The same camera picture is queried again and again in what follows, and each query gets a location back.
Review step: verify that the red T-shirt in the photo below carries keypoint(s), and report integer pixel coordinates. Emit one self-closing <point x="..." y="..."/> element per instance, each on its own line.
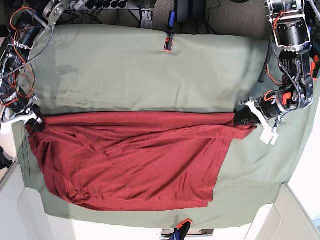
<point x="134" y="161"/>

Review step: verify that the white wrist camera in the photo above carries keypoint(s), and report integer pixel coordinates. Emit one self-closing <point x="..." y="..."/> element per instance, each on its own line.
<point x="5" y="127"/>
<point x="268" y="137"/>

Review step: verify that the orange right table clamp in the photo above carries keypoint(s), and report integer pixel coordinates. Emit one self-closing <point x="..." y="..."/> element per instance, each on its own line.
<point x="315" y="67"/>

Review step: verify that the orange black clamp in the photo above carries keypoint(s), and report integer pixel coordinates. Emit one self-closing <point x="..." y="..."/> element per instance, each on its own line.
<point x="169" y="31"/>
<point x="180" y="232"/>

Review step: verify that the orange black rear clamp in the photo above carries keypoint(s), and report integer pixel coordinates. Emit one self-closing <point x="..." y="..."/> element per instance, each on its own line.
<point x="169" y="31"/>

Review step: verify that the green table cloth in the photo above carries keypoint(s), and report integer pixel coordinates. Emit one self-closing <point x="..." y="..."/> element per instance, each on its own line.
<point x="88" y="68"/>

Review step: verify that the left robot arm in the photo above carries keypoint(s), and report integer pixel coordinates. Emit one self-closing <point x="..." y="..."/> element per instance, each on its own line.
<point x="287" y="65"/>

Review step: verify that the orange black front clamp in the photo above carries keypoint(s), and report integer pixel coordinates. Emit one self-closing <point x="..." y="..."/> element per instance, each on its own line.
<point x="180" y="232"/>

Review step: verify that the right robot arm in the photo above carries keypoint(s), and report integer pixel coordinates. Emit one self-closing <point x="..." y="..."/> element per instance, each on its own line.
<point x="17" y="76"/>

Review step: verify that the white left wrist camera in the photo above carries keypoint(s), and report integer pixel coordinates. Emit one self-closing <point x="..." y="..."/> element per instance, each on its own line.
<point x="268" y="137"/>

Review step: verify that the white power strip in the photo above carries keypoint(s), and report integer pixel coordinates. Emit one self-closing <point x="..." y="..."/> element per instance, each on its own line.
<point x="87" y="5"/>

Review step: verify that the black power adapter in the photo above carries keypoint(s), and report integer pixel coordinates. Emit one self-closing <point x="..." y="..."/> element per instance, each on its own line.
<point x="186" y="10"/>

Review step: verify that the aluminium frame post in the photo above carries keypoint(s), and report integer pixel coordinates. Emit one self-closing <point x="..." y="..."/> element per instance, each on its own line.
<point x="146" y="13"/>

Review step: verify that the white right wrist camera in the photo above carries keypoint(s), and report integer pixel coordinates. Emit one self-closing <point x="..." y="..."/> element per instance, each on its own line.
<point x="5" y="127"/>

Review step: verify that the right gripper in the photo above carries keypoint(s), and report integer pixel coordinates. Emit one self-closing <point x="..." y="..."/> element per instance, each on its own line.
<point x="31" y="116"/>

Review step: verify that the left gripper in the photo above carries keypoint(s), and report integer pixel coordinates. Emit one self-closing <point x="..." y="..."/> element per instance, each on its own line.
<point x="251" y="113"/>

